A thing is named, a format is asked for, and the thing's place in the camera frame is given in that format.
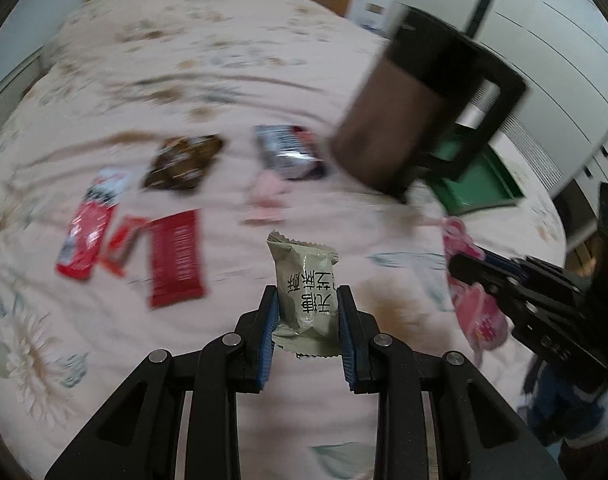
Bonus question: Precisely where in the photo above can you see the brown snack packet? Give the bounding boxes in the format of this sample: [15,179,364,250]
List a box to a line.
[142,134,225,192]

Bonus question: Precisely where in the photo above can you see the pink floral snack packet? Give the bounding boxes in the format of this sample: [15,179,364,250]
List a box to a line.
[441,217,509,367]

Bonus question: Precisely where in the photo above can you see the pink candy wrapper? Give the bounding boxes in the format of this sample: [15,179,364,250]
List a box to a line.
[242,170,291,226]

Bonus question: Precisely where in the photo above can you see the beige green snack packet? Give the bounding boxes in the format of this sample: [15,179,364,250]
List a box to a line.
[267,231,341,358]

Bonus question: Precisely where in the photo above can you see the brown black electric kettle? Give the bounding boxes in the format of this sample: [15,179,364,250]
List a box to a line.
[330,8,526,200]

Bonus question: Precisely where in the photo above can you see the silver red snack packet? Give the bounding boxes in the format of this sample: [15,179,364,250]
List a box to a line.
[254,125,328,181]

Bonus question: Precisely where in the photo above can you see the small orange red candy packet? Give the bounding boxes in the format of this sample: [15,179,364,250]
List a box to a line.
[98,216,148,278]

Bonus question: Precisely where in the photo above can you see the green rectangular tray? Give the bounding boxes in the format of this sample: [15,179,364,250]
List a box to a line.
[424,144,524,216]

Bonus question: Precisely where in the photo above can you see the dark red snack packet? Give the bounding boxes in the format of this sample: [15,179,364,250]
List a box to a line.
[147,209,206,309]

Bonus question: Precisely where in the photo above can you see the blue gloved right hand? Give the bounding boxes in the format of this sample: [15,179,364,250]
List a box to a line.
[520,359,608,448]

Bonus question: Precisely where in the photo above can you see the floral pink bed quilt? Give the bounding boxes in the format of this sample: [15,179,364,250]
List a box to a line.
[0,0,566,479]

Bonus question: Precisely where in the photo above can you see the wall power socket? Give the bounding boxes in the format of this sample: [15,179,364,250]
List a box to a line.
[365,3,384,15]

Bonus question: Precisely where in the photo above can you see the long red white snack packet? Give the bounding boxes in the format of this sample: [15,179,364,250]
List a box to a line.
[55,168,130,281]

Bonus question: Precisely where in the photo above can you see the white louvered wardrobe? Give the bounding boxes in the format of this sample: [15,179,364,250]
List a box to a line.
[386,0,608,195]

